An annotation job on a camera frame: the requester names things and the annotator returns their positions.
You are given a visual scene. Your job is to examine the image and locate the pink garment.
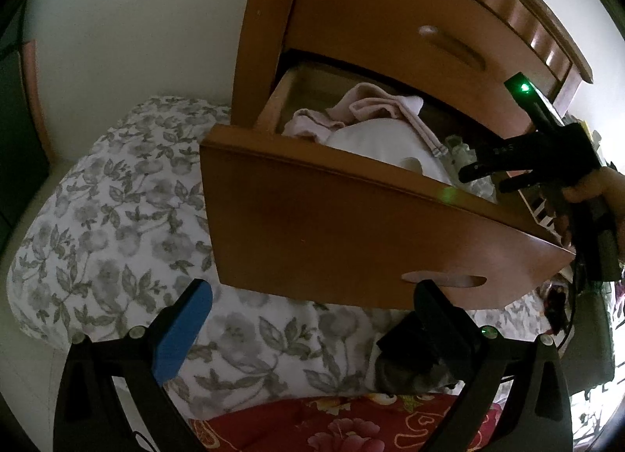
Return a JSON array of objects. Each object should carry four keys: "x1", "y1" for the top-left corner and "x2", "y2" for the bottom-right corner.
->
[{"x1": 334, "y1": 82, "x2": 447, "y2": 157}]

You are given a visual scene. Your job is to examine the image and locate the black cable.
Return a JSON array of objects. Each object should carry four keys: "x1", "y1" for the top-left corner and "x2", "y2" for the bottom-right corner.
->
[{"x1": 557, "y1": 257, "x2": 587, "y2": 350}]

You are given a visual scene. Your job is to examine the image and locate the grey-green cloth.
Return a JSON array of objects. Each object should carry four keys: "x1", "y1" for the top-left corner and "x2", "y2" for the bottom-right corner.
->
[{"x1": 571, "y1": 281, "x2": 617, "y2": 387}]

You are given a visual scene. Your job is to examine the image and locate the white garment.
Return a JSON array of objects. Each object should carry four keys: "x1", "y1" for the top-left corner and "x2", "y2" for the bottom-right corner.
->
[{"x1": 322, "y1": 119, "x2": 452, "y2": 187}]

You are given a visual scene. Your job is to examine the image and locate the dark grey garment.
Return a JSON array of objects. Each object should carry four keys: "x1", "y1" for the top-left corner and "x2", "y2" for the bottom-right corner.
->
[{"x1": 376, "y1": 310, "x2": 467, "y2": 395}]

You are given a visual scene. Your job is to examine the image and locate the wooden nightstand drawer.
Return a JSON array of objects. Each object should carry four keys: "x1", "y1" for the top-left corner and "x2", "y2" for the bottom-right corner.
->
[
  {"x1": 199, "y1": 64, "x2": 577, "y2": 310},
  {"x1": 283, "y1": 0, "x2": 572, "y2": 141}
]

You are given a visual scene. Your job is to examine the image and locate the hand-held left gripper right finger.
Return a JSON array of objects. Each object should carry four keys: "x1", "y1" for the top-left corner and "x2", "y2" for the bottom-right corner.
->
[{"x1": 412, "y1": 279, "x2": 572, "y2": 452}]

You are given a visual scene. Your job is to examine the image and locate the red floral blanket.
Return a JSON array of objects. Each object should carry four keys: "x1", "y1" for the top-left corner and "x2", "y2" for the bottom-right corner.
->
[{"x1": 188, "y1": 393, "x2": 504, "y2": 452}]

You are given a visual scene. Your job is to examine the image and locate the grey floral bed sheet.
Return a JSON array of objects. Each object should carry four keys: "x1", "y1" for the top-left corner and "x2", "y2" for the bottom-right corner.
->
[{"x1": 10, "y1": 96, "x2": 552, "y2": 418}]

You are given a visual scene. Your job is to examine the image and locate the dark green cabinet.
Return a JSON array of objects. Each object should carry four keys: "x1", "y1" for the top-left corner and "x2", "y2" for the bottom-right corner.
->
[{"x1": 0, "y1": 8, "x2": 54, "y2": 248}]

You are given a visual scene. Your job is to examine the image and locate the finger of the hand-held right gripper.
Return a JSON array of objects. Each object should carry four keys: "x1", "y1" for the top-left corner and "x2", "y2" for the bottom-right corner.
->
[
  {"x1": 458, "y1": 134, "x2": 544, "y2": 184},
  {"x1": 497, "y1": 170, "x2": 563, "y2": 192}
]

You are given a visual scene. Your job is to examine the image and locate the person's right hand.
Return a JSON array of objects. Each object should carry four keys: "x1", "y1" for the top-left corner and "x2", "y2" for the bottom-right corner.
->
[{"x1": 554, "y1": 166, "x2": 625, "y2": 249}]

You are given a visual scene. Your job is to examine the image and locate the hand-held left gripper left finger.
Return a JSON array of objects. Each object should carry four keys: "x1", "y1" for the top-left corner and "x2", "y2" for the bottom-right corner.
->
[{"x1": 53, "y1": 278, "x2": 214, "y2": 452}]

